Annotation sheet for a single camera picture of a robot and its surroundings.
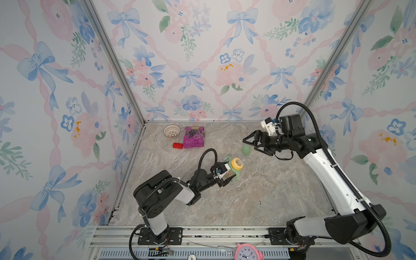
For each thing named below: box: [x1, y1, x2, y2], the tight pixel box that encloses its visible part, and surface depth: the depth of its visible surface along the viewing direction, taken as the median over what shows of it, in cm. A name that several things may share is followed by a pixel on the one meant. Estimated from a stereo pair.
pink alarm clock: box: [234, 243, 265, 260], surface depth 69 cm
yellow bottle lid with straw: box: [231, 157, 244, 171], surface depth 76 cm
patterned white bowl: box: [163, 124, 181, 139], surface depth 112 cm
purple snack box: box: [183, 126, 206, 149], surface depth 105 cm
